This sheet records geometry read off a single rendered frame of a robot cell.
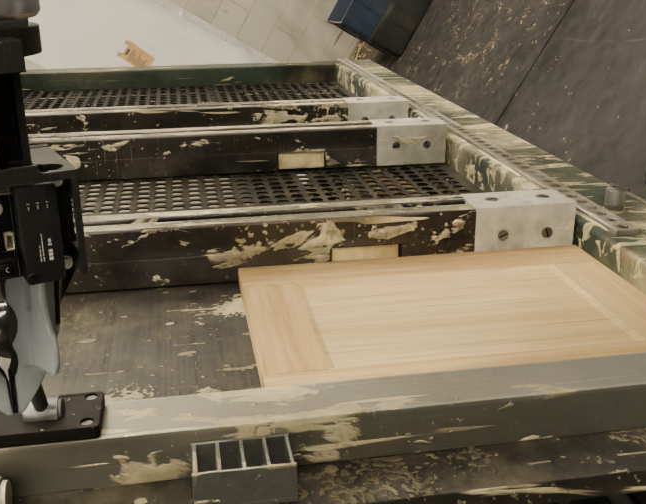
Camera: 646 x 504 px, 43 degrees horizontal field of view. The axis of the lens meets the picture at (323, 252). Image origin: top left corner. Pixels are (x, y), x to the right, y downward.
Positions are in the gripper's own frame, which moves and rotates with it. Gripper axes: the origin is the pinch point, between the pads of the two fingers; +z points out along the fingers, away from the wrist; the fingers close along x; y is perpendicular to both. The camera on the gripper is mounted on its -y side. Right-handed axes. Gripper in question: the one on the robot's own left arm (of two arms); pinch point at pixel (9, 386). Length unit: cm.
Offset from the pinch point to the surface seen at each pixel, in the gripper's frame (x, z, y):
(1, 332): 0.3, -2.4, -2.1
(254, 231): 31.6, 6.0, -34.0
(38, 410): 2.5, 6.3, -7.7
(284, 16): 272, 19, -485
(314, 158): 63, 10, -75
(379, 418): 24.3, 8.8, 1.9
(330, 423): 20.9, 8.8, 0.7
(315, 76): 114, 11, -164
